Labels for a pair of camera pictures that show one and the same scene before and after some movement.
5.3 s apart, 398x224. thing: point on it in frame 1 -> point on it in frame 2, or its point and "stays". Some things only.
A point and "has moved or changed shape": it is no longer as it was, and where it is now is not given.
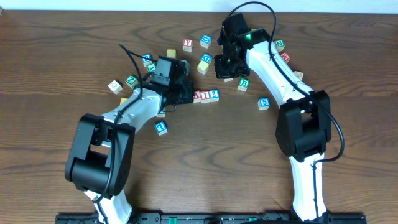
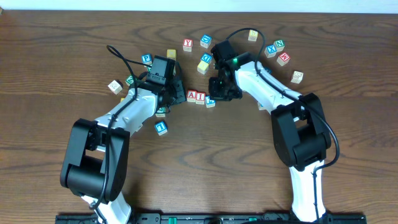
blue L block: (160, 127) stays
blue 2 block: (214, 95) has moved or changed shape
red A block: (197, 96) has moved or changed shape
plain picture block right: (299, 74) stays
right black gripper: (222, 72) -> (215, 94)
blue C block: (205, 41) stays
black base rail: (214, 218) stays
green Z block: (131, 81) stays
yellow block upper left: (171, 53) stays
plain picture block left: (115, 86) stays
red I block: (205, 96) has moved or changed shape
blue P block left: (146, 61) stays
